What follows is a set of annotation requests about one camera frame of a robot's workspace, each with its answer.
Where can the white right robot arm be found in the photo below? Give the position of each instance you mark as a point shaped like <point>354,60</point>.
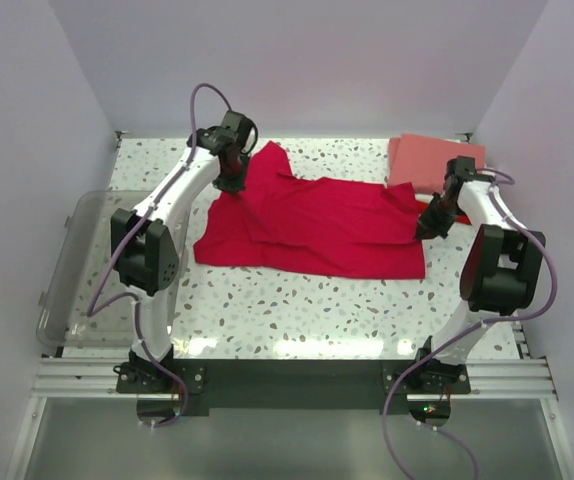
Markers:
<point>502,268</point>

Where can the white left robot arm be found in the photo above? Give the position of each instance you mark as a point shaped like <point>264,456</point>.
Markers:
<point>148,241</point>

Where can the folded pink t-shirt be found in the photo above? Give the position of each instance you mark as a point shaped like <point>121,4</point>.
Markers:
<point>422,161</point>

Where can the aluminium extrusion rail frame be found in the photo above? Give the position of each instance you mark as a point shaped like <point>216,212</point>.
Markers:
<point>507,427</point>

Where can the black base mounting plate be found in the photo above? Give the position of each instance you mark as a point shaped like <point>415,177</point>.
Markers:
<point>194,387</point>

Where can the clear plastic bin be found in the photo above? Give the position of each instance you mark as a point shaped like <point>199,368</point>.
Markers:
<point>86,305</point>

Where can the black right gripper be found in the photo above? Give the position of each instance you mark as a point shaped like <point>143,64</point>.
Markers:
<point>427,227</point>

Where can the folded red t-shirt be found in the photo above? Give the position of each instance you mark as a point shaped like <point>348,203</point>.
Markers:
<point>446,212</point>

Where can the crimson red t-shirt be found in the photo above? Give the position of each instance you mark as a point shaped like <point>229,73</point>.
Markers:
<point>326,226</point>

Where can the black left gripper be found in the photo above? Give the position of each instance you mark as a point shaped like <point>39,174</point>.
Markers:
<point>236,184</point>

